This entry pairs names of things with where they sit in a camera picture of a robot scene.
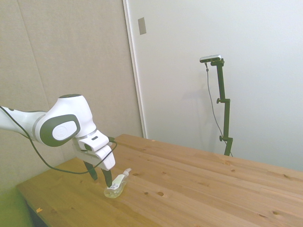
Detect clear sanitizer pump bottle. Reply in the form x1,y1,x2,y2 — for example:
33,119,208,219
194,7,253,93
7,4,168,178
103,167,132,199

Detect white wall trim strip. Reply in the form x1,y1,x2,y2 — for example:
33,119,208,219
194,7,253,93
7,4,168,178
122,0,148,139

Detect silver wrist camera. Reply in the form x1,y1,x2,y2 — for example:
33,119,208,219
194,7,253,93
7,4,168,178
78,132,111,152

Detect silver camera on stand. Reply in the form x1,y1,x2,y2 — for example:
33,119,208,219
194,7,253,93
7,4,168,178
199,54,223,63

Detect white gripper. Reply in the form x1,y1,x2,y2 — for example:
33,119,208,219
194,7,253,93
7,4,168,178
72,139,116,189

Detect black camera stand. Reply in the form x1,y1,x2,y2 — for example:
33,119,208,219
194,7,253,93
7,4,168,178
210,59,234,157

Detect grey wall plate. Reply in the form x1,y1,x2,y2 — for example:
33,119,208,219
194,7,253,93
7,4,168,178
138,17,147,35

